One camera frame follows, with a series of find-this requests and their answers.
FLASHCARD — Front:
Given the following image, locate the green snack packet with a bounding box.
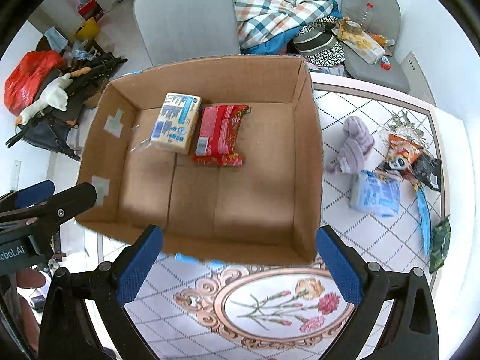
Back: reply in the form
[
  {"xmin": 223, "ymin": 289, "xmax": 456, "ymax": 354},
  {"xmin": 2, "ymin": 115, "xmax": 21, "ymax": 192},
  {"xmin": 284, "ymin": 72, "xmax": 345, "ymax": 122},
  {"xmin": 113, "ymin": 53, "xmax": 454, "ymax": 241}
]
[{"xmin": 430, "ymin": 216, "xmax": 451, "ymax": 275}]

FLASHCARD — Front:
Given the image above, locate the yellow tissue pack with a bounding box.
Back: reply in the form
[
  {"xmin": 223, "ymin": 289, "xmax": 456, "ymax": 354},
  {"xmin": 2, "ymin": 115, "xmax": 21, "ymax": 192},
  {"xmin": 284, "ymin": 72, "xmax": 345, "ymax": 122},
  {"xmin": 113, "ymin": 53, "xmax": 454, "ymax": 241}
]
[{"xmin": 150, "ymin": 93, "xmax": 202, "ymax": 155}]

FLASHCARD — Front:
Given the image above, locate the light blue tissue pack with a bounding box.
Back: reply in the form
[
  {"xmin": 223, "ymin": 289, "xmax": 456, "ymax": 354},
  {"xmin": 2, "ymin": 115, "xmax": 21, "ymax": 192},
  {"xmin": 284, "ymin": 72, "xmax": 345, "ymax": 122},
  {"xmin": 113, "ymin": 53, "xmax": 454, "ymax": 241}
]
[{"xmin": 350, "ymin": 171, "xmax": 400, "ymax": 217}]

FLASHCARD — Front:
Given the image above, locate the red snack packet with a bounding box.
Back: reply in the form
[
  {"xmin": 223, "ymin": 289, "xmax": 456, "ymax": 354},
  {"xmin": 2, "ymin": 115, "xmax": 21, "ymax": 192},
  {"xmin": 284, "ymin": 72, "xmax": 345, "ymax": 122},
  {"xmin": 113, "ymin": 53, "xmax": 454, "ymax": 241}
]
[{"xmin": 192, "ymin": 105, "xmax": 251, "ymax": 167}]

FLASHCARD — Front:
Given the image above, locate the orange snack packet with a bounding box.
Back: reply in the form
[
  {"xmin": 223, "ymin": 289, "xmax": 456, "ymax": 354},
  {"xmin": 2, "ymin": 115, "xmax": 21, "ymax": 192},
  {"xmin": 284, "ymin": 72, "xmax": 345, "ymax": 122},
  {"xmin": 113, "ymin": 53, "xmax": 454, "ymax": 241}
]
[{"xmin": 381, "ymin": 134, "xmax": 423, "ymax": 176}]

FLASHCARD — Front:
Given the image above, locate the person's hand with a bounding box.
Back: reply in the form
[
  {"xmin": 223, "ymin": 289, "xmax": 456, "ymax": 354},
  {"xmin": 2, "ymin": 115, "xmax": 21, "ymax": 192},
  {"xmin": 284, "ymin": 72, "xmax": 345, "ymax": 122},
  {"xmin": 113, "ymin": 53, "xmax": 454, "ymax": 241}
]
[{"xmin": 16, "ymin": 268, "xmax": 46, "ymax": 354}]

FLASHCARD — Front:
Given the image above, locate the black bag pile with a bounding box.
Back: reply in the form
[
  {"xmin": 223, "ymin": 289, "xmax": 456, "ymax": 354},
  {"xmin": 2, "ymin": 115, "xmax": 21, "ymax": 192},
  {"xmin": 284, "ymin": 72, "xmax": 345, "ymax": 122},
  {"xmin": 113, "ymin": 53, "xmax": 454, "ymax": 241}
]
[{"xmin": 6, "ymin": 53, "xmax": 128, "ymax": 161}]

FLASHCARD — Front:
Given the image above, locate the white plush toy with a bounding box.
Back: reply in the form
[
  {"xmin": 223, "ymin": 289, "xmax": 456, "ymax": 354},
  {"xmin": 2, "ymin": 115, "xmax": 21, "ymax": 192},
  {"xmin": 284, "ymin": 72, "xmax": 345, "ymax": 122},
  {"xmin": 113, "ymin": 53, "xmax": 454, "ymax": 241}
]
[{"xmin": 15, "ymin": 73, "xmax": 73, "ymax": 125}]

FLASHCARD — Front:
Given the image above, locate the red plastic bag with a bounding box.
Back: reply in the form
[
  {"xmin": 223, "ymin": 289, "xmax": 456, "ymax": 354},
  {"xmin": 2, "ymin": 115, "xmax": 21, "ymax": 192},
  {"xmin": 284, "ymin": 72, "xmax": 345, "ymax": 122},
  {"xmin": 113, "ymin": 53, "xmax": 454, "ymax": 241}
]
[{"xmin": 4, "ymin": 50, "xmax": 64, "ymax": 116}]

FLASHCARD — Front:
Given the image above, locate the long blue packet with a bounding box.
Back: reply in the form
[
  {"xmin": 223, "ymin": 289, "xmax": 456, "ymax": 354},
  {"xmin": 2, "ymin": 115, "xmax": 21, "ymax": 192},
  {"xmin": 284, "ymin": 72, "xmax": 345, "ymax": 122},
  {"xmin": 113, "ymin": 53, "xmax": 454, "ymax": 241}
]
[{"xmin": 415, "ymin": 184, "xmax": 432, "ymax": 257}]

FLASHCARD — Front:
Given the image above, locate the black snack packet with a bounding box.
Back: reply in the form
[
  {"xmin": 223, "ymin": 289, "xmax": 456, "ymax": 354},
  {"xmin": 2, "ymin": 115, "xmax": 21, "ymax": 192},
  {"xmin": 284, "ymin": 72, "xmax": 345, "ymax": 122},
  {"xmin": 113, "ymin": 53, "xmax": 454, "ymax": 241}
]
[{"xmin": 412, "ymin": 153, "xmax": 442, "ymax": 192}]

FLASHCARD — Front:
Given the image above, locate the cardboard box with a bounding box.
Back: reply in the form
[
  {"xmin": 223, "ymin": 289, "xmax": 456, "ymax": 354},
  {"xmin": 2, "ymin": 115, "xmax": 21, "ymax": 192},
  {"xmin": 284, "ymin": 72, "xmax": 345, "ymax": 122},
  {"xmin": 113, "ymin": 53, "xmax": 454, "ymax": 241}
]
[{"xmin": 76, "ymin": 55, "xmax": 323, "ymax": 265}]

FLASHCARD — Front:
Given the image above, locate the yellow bucket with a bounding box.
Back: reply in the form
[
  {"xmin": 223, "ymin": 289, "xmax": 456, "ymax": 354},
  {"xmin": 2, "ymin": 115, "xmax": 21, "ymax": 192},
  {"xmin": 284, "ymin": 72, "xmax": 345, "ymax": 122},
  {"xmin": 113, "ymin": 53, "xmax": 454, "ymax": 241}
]
[{"xmin": 73, "ymin": 17, "xmax": 100, "ymax": 41}]

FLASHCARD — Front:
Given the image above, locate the purple knitted cloth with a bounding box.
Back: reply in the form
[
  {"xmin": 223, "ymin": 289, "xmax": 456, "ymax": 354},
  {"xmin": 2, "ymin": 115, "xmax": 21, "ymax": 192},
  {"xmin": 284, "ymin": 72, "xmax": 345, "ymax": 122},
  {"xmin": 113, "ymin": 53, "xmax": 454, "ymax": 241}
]
[{"xmin": 325, "ymin": 116, "xmax": 375, "ymax": 174}]

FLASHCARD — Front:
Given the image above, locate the grey chair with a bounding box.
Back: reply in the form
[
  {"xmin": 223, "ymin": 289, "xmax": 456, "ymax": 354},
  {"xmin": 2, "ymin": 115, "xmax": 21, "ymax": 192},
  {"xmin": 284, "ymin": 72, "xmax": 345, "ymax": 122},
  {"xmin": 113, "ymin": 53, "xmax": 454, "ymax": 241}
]
[{"xmin": 133, "ymin": 0, "xmax": 241, "ymax": 66}]

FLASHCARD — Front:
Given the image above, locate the plaid blanket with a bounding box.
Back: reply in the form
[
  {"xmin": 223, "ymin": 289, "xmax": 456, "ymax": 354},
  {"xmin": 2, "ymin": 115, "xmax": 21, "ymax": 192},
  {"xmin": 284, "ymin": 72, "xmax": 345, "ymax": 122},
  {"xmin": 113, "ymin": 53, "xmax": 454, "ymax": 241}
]
[{"xmin": 233, "ymin": 0, "xmax": 340, "ymax": 55}]

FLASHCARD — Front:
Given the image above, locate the yellow snack bag on cushion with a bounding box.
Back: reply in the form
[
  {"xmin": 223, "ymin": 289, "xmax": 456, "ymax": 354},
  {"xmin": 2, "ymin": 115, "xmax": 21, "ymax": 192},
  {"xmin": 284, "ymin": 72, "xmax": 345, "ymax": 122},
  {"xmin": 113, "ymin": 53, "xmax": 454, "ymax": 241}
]
[{"xmin": 334, "ymin": 17, "xmax": 395, "ymax": 70}]

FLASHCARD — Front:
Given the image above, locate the patterned cap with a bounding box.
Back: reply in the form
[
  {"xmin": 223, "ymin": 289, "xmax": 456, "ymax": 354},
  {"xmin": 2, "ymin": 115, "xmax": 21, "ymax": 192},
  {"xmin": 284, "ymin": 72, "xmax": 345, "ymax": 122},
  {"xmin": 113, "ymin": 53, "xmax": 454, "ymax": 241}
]
[{"xmin": 293, "ymin": 16, "xmax": 345, "ymax": 68}]

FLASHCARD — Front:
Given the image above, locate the grey seat cushion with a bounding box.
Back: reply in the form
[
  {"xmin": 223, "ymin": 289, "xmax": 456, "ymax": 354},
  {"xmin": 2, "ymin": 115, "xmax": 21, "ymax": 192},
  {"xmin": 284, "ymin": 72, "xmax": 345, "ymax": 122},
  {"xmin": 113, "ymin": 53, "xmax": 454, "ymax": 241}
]
[{"xmin": 341, "ymin": 0, "xmax": 410, "ymax": 93}]

